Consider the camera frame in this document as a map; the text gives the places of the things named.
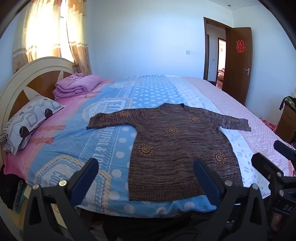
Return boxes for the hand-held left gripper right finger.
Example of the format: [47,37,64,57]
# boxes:
[193,159,270,241]

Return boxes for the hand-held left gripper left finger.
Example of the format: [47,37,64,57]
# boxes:
[23,158,100,241]

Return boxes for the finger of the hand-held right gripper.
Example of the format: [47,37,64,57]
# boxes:
[273,140,296,161]
[252,152,285,186]

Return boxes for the brown knitted sweater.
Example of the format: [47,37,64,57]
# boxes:
[86,103,252,202]

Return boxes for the dark clothes pile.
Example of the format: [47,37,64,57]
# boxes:
[0,167,28,211]

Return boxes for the brown wooden cabinet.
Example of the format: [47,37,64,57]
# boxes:
[275,100,296,144]

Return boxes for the red patterned cloth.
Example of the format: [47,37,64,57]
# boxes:
[259,117,278,133]

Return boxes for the printed blue pink bed sheet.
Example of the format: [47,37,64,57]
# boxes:
[3,74,296,219]

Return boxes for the dark green cloth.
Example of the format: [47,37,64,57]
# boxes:
[279,95,296,110]

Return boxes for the patterned grey white pillow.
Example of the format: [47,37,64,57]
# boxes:
[0,94,65,155]

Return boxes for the brown wooden door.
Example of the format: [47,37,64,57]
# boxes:
[221,27,252,106]

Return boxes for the folded pink quilt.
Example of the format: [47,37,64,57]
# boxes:
[53,72,103,100]

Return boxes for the red paper door decoration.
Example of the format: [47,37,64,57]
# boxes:
[235,40,246,53]

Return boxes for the cream and brown headboard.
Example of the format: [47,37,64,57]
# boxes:
[0,56,77,144]

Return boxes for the yellow patterned curtain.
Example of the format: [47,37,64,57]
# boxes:
[13,0,93,77]

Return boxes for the dark wooden door frame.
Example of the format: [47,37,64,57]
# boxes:
[203,17,233,87]

